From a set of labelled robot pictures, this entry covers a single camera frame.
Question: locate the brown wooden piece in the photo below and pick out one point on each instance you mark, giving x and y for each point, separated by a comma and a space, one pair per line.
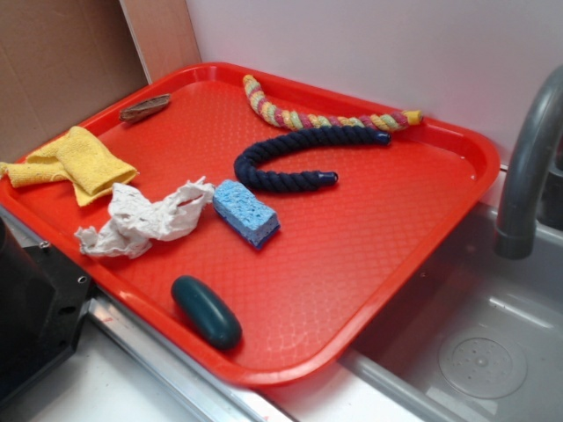
144, 109

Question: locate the yellow cloth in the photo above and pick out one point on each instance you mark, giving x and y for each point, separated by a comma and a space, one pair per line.
78, 157

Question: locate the brown cardboard panel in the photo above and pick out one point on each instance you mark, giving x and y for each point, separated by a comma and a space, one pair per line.
63, 61

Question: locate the blue sponge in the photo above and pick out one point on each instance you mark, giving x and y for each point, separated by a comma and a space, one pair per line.
242, 211

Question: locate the grey faucet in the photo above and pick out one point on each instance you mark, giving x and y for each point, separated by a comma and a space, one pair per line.
532, 190

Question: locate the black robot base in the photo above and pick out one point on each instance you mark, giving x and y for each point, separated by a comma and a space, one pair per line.
44, 298

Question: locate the red plastic tray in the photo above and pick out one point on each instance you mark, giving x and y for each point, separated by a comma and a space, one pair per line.
341, 252

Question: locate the grey sink basin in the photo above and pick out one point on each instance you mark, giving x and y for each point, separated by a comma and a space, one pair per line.
472, 336

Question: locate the crumpled white paper towel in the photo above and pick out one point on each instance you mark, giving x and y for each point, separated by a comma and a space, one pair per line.
135, 222

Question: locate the dark green oval soap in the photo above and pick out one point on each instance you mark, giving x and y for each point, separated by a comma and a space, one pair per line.
209, 315

